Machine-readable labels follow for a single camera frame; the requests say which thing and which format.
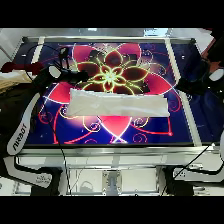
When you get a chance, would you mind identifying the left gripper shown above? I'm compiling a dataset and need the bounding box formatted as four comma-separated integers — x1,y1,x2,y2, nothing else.
65,70,90,85

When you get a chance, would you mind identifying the white shirt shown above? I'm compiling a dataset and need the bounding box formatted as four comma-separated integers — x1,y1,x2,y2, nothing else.
64,87,171,119

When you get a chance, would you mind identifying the red garment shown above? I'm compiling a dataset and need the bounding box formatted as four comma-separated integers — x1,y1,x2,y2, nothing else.
0,61,45,75

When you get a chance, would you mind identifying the beige garment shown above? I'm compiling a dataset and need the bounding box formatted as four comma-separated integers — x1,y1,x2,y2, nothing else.
0,70,38,95

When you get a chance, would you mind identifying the black garment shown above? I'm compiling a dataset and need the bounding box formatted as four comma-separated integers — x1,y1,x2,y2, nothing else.
0,84,40,158

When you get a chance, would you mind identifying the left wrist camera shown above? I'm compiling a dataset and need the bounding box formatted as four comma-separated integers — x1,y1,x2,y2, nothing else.
58,46,71,72

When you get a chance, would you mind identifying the black cable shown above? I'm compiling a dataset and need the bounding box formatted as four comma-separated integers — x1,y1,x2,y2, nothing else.
159,142,216,197
39,99,73,196

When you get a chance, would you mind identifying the silver frame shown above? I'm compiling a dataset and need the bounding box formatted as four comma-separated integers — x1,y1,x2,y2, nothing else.
12,34,224,197

